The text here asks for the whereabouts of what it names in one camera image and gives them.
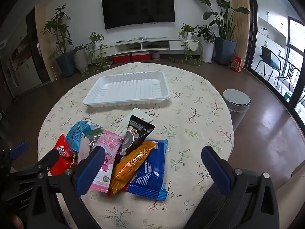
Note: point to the plant in tall white pot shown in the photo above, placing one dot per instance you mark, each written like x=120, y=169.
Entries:
x=207, y=50

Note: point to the bushy tree in dark pot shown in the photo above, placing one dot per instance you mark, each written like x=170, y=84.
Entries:
x=66, y=64

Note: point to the pink snack packet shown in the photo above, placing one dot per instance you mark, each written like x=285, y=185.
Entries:
x=110, y=148

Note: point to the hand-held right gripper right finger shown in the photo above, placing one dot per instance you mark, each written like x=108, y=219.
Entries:
x=216, y=171

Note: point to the pale blue object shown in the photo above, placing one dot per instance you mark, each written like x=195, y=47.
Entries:
x=143, y=37

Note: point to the trailing vine plant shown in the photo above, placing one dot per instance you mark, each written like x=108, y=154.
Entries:
x=187, y=29
x=96, y=39

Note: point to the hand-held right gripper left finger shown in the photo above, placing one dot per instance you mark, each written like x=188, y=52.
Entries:
x=90, y=169

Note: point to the white balcony cabinet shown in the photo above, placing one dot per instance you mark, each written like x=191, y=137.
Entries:
x=274, y=9

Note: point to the white round waste bin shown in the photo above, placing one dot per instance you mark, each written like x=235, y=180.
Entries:
x=236, y=97

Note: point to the small grey flower pot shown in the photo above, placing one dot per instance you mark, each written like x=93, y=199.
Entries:
x=156, y=55

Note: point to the pale translucent snack packet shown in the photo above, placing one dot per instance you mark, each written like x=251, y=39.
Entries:
x=83, y=150

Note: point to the red storage box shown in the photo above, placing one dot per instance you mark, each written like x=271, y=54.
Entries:
x=121, y=59
x=140, y=56

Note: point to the white television cabinet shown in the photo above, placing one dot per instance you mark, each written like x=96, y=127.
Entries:
x=176, y=44

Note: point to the green stool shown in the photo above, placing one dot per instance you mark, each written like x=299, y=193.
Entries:
x=287, y=96

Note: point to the broad-leaf plant in blue-grey pot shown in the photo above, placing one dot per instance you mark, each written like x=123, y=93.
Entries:
x=225, y=50

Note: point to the black snack packet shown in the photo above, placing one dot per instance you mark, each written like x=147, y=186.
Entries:
x=137, y=133

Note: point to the light blue snack packet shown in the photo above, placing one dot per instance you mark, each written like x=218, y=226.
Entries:
x=77, y=131

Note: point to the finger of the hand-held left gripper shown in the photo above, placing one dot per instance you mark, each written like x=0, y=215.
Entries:
x=51, y=157
x=20, y=149

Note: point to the plant in ribbed grey pot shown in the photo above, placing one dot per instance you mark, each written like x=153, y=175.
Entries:
x=81, y=59

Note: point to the long white snack packet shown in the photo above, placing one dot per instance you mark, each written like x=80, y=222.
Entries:
x=137, y=113

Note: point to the red snack packet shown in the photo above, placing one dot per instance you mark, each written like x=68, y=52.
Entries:
x=62, y=148

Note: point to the beige upholstered chair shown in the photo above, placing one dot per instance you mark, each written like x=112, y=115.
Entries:
x=293, y=195

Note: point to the black balcony chair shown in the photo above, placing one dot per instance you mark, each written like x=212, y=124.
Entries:
x=266, y=53

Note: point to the grey patterned foil packet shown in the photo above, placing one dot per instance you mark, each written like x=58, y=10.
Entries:
x=95, y=139

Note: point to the metal balcony table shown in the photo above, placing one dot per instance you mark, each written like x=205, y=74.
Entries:
x=289, y=64

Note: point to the dark blue snack packet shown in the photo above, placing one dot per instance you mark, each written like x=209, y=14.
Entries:
x=152, y=174

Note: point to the red gift bag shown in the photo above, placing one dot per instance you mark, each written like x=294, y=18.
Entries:
x=236, y=64

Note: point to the dark wooden partition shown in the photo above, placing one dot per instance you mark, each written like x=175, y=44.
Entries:
x=35, y=52

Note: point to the orange snack packet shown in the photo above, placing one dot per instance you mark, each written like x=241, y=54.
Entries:
x=131, y=167

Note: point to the white plastic tray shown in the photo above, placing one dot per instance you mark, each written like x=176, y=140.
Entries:
x=128, y=88

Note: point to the person's left hand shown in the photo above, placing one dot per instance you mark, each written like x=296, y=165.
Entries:
x=16, y=221

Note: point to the black wall television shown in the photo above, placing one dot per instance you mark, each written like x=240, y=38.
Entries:
x=138, y=8

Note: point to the black glass door frame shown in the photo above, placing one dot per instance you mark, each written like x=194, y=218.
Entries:
x=251, y=28

